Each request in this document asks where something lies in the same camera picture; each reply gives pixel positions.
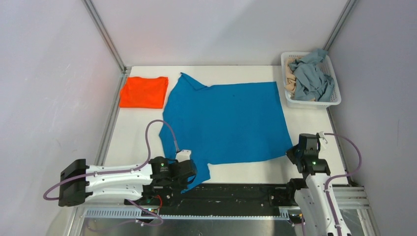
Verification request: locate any blue t-shirt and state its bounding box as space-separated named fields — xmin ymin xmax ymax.
xmin=159 ymin=73 xmax=293 ymax=189

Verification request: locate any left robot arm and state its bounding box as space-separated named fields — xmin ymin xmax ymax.
xmin=58 ymin=156 xmax=197 ymax=207

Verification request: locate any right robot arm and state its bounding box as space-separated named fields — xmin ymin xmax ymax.
xmin=285 ymin=133 xmax=352 ymax=236

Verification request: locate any white plastic laundry basket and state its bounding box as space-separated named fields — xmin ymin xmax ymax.
xmin=281 ymin=52 xmax=341 ymax=109

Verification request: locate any beige crumpled t-shirt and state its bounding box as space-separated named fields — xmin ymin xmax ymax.
xmin=285 ymin=58 xmax=297 ymax=96

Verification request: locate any grey-blue crumpled t-shirt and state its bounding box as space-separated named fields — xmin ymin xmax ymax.
xmin=289 ymin=49 xmax=334 ymax=102

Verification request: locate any folded orange t-shirt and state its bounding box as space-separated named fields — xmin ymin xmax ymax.
xmin=119 ymin=77 xmax=169 ymax=109

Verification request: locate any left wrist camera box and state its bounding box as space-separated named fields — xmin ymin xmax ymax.
xmin=176 ymin=149 xmax=192 ymax=162

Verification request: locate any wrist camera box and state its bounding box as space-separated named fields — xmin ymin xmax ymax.
xmin=316 ymin=131 xmax=328 ymax=150
xmin=176 ymin=149 xmax=192 ymax=162

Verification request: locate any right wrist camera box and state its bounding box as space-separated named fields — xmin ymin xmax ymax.
xmin=316 ymin=131 xmax=328 ymax=150

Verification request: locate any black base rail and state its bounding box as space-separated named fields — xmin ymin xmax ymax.
xmin=124 ymin=183 xmax=297 ymax=217

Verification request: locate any aluminium frame profile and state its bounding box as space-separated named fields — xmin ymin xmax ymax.
xmin=66 ymin=185 xmax=380 ymax=236

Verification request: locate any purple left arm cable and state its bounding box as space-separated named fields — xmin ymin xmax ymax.
xmin=43 ymin=119 xmax=180 ymax=227

